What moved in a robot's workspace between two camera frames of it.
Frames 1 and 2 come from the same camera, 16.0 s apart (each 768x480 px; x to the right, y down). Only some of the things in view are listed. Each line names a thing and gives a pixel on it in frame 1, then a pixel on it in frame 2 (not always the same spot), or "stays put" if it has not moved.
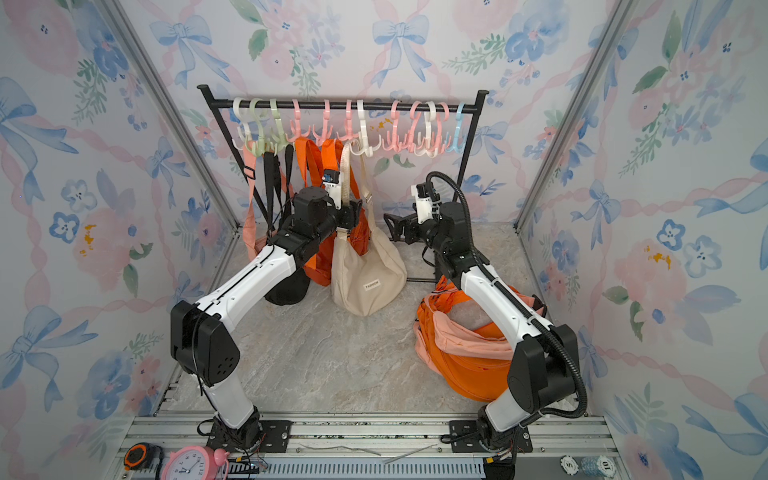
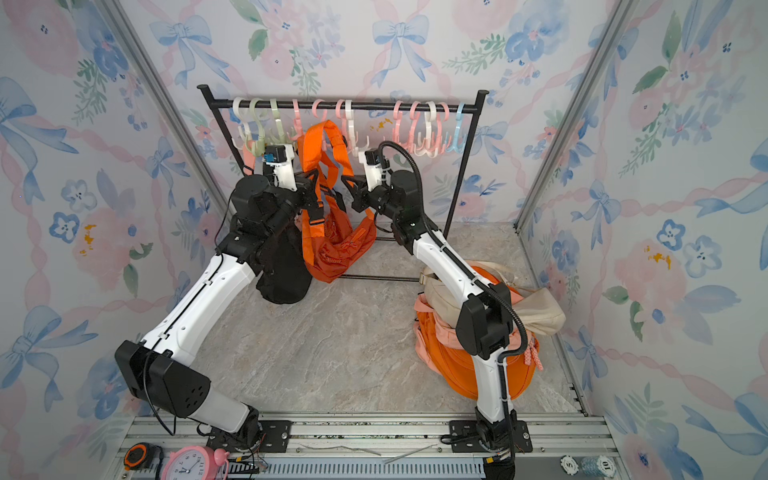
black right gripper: [402, 223] -> [359, 187]
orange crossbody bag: [479, 380] stays put
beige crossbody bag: [367, 268] -> [540, 310]
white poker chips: [595, 465] stays put
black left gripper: [351, 214] -> [307, 190]
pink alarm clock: [194, 463] stays put
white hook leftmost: [236, 105] stays put
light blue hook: [457, 146] stays put
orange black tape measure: [142, 455] stays put
